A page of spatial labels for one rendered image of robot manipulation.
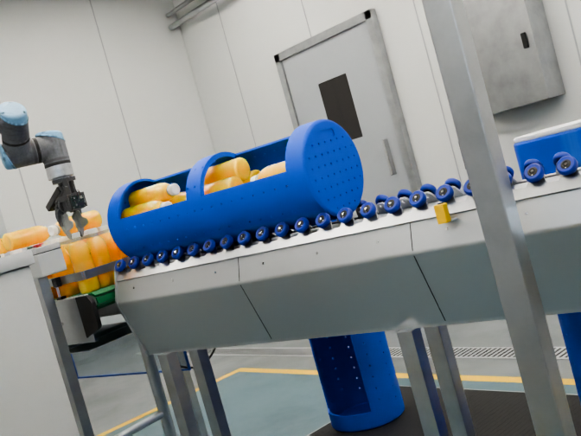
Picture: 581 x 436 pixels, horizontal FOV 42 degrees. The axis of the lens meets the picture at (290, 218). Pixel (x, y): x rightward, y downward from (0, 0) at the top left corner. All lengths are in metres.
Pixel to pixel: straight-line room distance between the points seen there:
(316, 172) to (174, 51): 6.16
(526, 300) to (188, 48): 6.90
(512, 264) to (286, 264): 0.79
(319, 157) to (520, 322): 0.78
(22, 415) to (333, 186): 1.02
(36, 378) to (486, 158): 1.29
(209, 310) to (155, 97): 5.58
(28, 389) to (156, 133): 5.80
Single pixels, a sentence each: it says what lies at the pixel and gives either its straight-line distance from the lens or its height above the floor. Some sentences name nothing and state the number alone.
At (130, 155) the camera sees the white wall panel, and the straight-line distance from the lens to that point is 7.55.
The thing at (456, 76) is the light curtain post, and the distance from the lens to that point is 1.53.
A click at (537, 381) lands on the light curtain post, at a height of 0.57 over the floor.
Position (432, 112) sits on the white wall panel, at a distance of 5.95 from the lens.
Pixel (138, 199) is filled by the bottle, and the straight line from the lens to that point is 2.64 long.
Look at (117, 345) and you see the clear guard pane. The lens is 3.47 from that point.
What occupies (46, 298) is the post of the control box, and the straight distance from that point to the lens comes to 2.73.
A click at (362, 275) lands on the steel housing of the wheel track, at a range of 1.99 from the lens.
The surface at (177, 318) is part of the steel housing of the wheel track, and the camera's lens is 2.53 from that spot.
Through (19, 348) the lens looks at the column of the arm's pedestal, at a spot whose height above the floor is 0.86.
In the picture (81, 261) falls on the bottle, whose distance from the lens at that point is 2.71.
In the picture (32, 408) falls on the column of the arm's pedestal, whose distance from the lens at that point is 2.14.
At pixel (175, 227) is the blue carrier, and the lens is 2.39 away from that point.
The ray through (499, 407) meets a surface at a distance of 2.75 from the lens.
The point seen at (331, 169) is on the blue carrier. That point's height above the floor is 1.09.
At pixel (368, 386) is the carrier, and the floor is 0.31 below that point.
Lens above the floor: 1.10
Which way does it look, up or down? 3 degrees down
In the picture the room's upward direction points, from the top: 16 degrees counter-clockwise
